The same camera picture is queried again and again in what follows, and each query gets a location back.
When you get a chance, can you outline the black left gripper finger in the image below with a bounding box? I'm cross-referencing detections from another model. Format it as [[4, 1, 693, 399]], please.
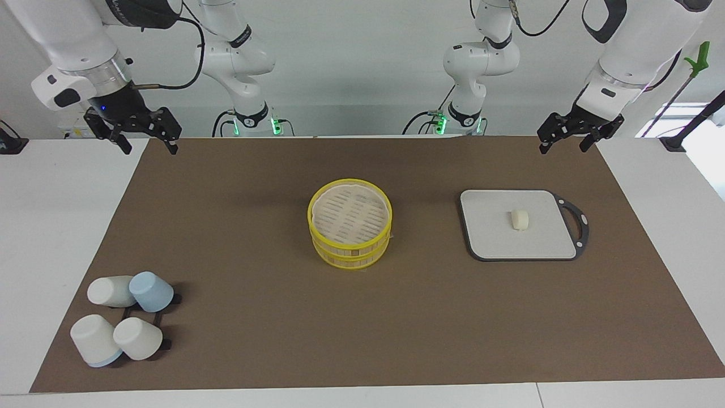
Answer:
[[537, 112, 573, 155], [579, 115, 625, 152]]

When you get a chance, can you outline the grey cutting board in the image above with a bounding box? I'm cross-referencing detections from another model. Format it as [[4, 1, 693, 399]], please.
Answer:
[[460, 189, 590, 262]]

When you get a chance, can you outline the black cup rack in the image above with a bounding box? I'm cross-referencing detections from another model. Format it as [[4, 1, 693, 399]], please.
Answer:
[[122, 293, 183, 352]]

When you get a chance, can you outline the green tipped thin pole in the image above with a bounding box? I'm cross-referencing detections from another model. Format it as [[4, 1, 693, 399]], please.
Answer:
[[640, 41, 711, 138]]

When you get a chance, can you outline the black base cable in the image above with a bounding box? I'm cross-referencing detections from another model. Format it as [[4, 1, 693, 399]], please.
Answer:
[[402, 85, 455, 135], [212, 109, 236, 138]]

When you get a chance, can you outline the yellow bamboo steamer base tier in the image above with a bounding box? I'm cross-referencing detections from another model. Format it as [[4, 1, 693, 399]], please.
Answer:
[[312, 229, 391, 271]]

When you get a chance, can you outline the white plastic cup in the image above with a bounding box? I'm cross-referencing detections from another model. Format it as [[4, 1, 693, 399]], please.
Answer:
[[70, 314, 123, 368], [113, 317, 164, 361], [87, 275, 137, 308]]

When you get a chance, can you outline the brown table mat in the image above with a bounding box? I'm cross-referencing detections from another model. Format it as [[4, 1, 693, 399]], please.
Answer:
[[29, 136, 725, 393]]

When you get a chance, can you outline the white steamer liner cloth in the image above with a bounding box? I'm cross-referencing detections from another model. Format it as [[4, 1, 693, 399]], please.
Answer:
[[313, 182, 389, 239]]

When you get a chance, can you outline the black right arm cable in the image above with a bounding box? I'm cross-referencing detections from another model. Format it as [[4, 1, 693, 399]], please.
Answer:
[[133, 14, 206, 91]]

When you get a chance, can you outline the black clamp device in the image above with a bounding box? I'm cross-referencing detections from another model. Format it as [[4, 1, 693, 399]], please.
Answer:
[[0, 120, 29, 155]]

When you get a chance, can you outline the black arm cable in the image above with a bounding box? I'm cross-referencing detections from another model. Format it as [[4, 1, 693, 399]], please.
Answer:
[[508, 0, 574, 38], [133, 14, 206, 91]]

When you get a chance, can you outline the light blue plastic cup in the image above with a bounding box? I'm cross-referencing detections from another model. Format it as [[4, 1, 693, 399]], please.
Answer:
[[129, 271, 174, 313]]

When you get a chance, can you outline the yellow bamboo steamer basket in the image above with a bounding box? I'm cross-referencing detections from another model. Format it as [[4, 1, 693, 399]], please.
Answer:
[[308, 179, 393, 253]]

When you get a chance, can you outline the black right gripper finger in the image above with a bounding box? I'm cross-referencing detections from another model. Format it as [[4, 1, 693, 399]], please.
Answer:
[[136, 107, 182, 155], [84, 109, 133, 155]]

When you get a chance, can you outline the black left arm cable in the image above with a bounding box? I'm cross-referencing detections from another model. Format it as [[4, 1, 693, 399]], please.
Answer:
[[508, 0, 574, 38]]

